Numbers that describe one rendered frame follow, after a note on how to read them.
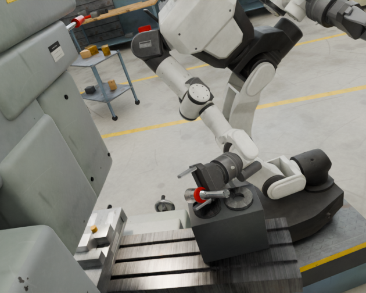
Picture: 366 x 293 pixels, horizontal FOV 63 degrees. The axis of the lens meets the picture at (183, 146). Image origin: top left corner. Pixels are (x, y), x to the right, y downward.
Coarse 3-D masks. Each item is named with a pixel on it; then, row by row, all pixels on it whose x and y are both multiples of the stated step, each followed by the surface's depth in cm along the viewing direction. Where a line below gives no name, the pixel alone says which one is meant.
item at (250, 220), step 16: (240, 192) 93; (208, 208) 93; (224, 208) 91; (240, 208) 88; (256, 208) 88; (192, 224) 89; (208, 224) 89; (224, 224) 89; (240, 224) 90; (256, 224) 90; (208, 240) 93; (224, 240) 93; (240, 240) 94; (256, 240) 94; (208, 256) 97; (224, 256) 98
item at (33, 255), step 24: (0, 240) 38; (24, 240) 37; (48, 240) 38; (0, 264) 35; (24, 264) 34; (48, 264) 37; (72, 264) 42; (0, 288) 32; (24, 288) 33; (48, 288) 36; (72, 288) 41; (96, 288) 47
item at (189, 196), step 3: (189, 189) 93; (192, 189) 91; (186, 192) 93; (189, 192) 91; (192, 192) 90; (186, 195) 92; (189, 195) 91; (192, 195) 90; (186, 198) 92; (189, 198) 91; (192, 198) 90; (186, 201) 94; (189, 201) 92; (192, 201) 91; (195, 201) 90
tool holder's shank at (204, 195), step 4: (200, 192) 88; (204, 192) 87; (208, 192) 85; (212, 192) 84; (216, 192) 82; (220, 192) 81; (224, 192) 80; (228, 192) 81; (200, 196) 88; (204, 196) 86; (208, 196) 85; (212, 196) 84; (216, 196) 82; (220, 196) 81; (224, 196) 80; (228, 196) 81
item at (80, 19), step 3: (75, 18) 81; (78, 18) 82; (81, 18) 83; (84, 18) 85; (72, 21) 81; (75, 21) 81; (78, 21) 81; (81, 21) 83; (84, 21) 86; (69, 24) 78; (72, 24) 79; (75, 24) 80; (78, 24) 82; (66, 27) 76; (69, 27) 77; (72, 27) 78; (69, 30) 77
